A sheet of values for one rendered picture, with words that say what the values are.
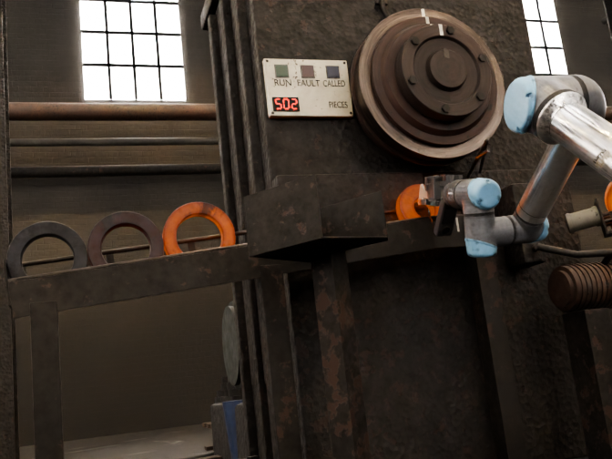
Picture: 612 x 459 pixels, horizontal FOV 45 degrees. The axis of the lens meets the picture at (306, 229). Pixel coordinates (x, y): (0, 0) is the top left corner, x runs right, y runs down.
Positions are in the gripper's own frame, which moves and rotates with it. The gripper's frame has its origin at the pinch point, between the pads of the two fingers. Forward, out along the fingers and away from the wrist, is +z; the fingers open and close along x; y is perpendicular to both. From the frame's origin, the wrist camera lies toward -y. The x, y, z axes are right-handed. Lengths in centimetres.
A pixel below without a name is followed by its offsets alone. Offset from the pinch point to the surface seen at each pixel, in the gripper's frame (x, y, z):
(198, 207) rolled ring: 64, 1, -2
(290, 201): 51, 2, -40
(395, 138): 7.6, 18.3, 0.4
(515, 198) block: -27.6, 0.3, -5.0
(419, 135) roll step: 1.0, 19.1, -1.2
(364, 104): 15.2, 28.4, 4.0
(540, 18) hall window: -535, 237, 685
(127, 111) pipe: 36, 95, 576
